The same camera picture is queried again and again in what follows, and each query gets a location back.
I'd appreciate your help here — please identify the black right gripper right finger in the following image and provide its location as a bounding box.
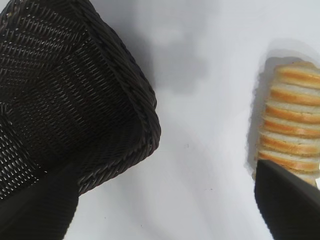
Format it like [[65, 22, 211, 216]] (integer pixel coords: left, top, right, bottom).
[[254, 159, 320, 240]]

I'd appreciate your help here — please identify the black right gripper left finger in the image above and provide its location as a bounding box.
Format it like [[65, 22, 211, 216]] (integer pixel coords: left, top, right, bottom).
[[0, 162, 81, 240]]

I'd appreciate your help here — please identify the long striped bread loaf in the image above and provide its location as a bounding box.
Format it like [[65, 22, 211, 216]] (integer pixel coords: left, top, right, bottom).
[[253, 58, 320, 187]]

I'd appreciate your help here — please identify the dark brown wicker basket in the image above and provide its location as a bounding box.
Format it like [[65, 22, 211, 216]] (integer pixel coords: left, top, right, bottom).
[[0, 0, 162, 201]]

